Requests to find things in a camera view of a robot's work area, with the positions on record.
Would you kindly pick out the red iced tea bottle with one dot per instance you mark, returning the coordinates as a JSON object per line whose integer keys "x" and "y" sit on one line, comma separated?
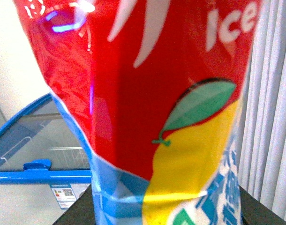
{"x": 152, "y": 90}

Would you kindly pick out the blue sliding glass freezer lid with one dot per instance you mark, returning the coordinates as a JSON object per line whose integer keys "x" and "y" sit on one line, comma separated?
{"x": 36, "y": 132}

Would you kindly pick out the blue energy label sticker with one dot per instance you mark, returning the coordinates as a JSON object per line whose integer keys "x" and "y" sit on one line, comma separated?
{"x": 64, "y": 195}

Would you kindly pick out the white chest freezer with penguins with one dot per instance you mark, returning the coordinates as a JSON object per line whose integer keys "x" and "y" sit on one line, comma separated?
{"x": 26, "y": 197}

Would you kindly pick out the white vertical blinds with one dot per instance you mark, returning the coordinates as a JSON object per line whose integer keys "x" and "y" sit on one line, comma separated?
{"x": 261, "y": 142}

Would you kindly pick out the white wire freezer basket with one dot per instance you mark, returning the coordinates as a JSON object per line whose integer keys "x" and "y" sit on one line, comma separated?
{"x": 29, "y": 149}

